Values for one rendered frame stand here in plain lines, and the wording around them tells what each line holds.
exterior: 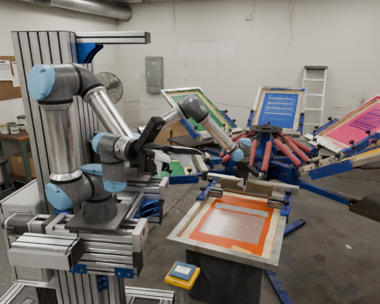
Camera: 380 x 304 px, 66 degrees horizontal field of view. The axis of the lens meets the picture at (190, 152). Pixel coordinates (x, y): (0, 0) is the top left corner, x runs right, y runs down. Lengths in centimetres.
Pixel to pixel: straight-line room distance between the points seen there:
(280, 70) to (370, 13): 160
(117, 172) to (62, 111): 31
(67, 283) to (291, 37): 525
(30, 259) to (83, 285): 51
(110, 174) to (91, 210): 38
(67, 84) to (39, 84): 9
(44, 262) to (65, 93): 70
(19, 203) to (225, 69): 509
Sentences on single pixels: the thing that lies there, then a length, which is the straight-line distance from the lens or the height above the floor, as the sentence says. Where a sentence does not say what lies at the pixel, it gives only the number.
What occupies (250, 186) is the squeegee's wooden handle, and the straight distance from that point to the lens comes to 207.
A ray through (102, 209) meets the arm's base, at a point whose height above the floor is 131.
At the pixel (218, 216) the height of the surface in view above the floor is 95.
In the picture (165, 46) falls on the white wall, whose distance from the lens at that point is 666.
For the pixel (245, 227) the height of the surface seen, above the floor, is 95.
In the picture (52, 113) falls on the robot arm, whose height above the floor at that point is 174.
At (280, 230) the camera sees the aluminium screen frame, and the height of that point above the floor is 99.
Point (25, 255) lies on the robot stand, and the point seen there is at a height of 116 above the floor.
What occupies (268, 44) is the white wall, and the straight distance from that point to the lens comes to 602.
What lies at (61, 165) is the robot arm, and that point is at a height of 155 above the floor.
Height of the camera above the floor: 193
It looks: 18 degrees down
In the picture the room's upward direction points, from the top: straight up
